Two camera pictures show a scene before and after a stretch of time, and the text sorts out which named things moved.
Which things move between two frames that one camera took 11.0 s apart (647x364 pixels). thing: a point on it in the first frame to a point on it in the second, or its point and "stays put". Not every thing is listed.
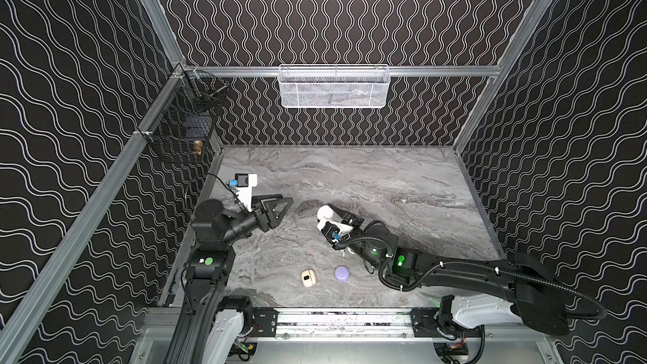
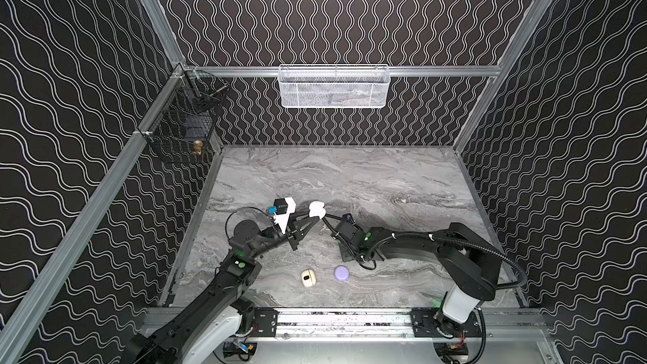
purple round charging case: [341, 273] stays put
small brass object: [198, 145] stays put
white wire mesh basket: [334, 86] stays put
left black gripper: [257, 215] to [292, 232]
